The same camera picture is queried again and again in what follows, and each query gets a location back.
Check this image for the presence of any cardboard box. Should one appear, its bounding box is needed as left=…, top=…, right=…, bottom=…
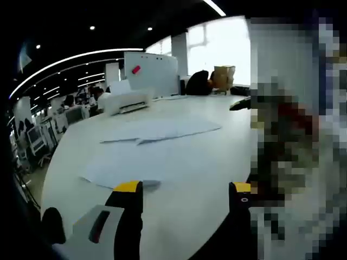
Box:
left=213, top=64, right=236, bottom=92

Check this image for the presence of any wide ceiling light strip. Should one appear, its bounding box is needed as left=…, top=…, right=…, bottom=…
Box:
left=203, top=0, right=226, bottom=16

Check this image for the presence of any row of white workstations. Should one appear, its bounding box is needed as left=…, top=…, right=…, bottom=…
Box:
left=15, top=104, right=92, bottom=166

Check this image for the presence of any white printing paper sheet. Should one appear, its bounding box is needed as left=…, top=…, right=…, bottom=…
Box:
left=78, top=151, right=163, bottom=190

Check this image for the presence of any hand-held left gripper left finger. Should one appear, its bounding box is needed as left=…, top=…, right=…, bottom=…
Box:
left=54, top=180, right=144, bottom=260

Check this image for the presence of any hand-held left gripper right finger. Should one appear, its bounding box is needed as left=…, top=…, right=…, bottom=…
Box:
left=229, top=181, right=252, bottom=260

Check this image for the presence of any white printer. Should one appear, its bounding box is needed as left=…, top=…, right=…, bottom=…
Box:
left=104, top=80, right=155, bottom=116

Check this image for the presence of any whiteboard on stand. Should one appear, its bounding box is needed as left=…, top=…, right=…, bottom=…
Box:
left=124, top=51, right=179, bottom=98

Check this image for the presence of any stack of white printing papers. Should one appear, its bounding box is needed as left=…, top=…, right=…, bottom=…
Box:
left=99, top=115, right=222, bottom=146

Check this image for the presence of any black chair back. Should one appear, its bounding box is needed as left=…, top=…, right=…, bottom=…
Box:
left=40, top=207, right=66, bottom=245

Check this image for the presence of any curved ceiling light strip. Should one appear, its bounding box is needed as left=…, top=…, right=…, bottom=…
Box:
left=9, top=48, right=144, bottom=99

